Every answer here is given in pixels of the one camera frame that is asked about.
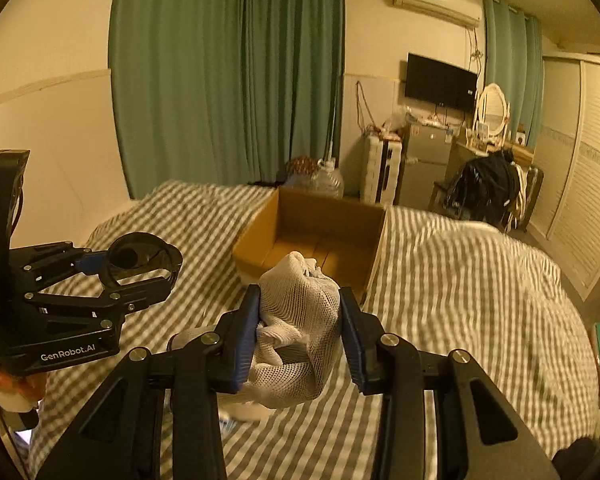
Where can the clear water jug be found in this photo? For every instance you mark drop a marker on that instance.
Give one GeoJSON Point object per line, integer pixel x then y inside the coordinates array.
{"type": "Point", "coordinates": [327, 180]}

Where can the green curtain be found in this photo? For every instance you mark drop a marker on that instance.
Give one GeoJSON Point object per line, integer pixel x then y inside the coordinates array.
{"type": "Point", "coordinates": [224, 91]}
{"type": "Point", "coordinates": [514, 62]}

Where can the grey mini fridge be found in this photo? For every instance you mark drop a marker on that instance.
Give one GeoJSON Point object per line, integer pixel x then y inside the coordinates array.
{"type": "Point", "coordinates": [426, 152]}

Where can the black round mirror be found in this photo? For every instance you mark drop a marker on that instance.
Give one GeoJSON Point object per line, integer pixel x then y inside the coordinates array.
{"type": "Point", "coordinates": [136, 254]}

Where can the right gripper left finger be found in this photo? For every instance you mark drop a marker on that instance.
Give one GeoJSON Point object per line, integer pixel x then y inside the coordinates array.
{"type": "Point", "coordinates": [117, 434]}

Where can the white louvered wardrobe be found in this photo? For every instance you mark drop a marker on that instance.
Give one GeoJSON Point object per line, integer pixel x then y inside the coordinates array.
{"type": "Point", "coordinates": [566, 217]}

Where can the black wall television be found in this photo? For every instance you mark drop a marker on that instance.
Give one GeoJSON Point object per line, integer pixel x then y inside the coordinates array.
{"type": "Point", "coordinates": [441, 84]}

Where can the operator hand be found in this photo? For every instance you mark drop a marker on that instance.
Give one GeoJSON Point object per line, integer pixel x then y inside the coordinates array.
{"type": "Point", "coordinates": [21, 394]}

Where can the open cardboard box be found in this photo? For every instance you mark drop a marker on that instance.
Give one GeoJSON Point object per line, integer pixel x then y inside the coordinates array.
{"type": "Point", "coordinates": [345, 237]}

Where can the green curtain right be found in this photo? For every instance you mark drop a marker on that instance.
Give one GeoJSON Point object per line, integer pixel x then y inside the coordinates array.
{"type": "Point", "coordinates": [514, 62]}

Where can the white air conditioner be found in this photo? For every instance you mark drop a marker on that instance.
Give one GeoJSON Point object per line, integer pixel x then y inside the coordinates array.
{"type": "Point", "coordinates": [466, 13]}

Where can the black jacket on chair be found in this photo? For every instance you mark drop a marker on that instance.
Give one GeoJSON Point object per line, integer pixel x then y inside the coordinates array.
{"type": "Point", "coordinates": [485, 189]}

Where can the green curtain left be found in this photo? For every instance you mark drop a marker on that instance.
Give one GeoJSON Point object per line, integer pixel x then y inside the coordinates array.
{"type": "Point", "coordinates": [224, 91]}

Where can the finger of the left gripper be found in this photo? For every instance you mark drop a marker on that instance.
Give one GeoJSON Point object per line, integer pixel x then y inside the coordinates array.
{"type": "Point", "coordinates": [48, 264]}
{"type": "Point", "coordinates": [68, 314]}

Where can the white mesh cloth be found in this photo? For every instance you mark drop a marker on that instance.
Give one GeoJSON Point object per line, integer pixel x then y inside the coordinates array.
{"type": "Point", "coordinates": [297, 339]}

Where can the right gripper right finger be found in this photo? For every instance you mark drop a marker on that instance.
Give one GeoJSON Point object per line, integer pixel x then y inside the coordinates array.
{"type": "Point", "coordinates": [479, 434]}

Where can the white suitcase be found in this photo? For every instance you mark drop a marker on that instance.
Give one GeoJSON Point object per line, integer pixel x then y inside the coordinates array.
{"type": "Point", "coordinates": [381, 168]}

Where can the white oval mirror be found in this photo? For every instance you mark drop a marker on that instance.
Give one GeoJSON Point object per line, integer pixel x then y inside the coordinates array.
{"type": "Point", "coordinates": [492, 112]}

